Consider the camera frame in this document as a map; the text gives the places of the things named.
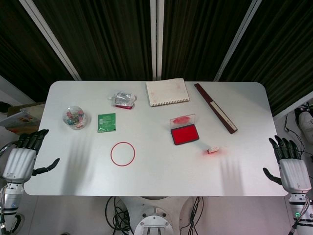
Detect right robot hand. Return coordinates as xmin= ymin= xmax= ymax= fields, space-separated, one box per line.
xmin=263 ymin=135 xmax=313 ymax=194

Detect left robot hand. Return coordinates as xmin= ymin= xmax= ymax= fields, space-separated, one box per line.
xmin=1 ymin=129 xmax=61 ymax=184

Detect robot base column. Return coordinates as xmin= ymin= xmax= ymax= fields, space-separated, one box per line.
xmin=114 ymin=196 xmax=203 ymax=235

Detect cardboard box with papers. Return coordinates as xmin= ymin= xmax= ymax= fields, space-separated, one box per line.
xmin=0 ymin=104 xmax=45 ymax=135

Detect white shoe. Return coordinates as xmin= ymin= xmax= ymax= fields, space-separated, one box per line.
xmin=298 ymin=111 xmax=313 ymax=134

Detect clear jar of clips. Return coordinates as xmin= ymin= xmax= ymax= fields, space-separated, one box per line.
xmin=62 ymin=105 xmax=88 ymax=131

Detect green sachet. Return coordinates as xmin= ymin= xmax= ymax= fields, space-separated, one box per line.
xmin=97 ymin=113 xmax=117 ymax=133

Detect long dark red box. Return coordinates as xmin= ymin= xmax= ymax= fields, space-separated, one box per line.
xmin=194 ymin=83 xmax=239 ymax=135

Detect dark pleated curtain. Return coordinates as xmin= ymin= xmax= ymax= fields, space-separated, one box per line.
xmin=161 ymin=0 xmax=255 ymax=81
xmin=220 ymin=0 xmax=313 ymax=117
xmin=0 ymin=0 xmax=76 ymax=102
xmin=31 ymin=0 xmax=157 ymax=81

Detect red ink pad case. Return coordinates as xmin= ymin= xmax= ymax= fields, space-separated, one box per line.
xmin=169 ymin=113 xmax=198 ymax=146

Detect silver and red pouch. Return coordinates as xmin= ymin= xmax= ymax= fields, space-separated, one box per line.
xmin=108 ymin=91 xmax=137 ymax=110

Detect spiral notebook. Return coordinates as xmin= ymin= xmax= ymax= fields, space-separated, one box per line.
xmin=146 ymin=77 xmax=191 ymax=108

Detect black floor cables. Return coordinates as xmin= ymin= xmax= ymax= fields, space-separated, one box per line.
xmin=283 ymin=115 xmax=306 ymax=160

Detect red ring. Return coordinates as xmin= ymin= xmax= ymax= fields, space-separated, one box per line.
xmin=110 ymin=141 xmax=136 ymax=167

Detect black cable bundle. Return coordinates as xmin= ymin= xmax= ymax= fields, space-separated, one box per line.
xmin=188 ymin=196 xmax=205 ymax=232
xmin=105 ymin=196 xmax=134 ymax=235

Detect white frame post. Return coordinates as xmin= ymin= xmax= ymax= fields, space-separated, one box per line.
xmin=214 ymin=0 xmax=264 ymax=81
xmin=150 ymin=0 xmax=165 ymax=81
xmin=19 ymin=0 xmax=82 ymax=81

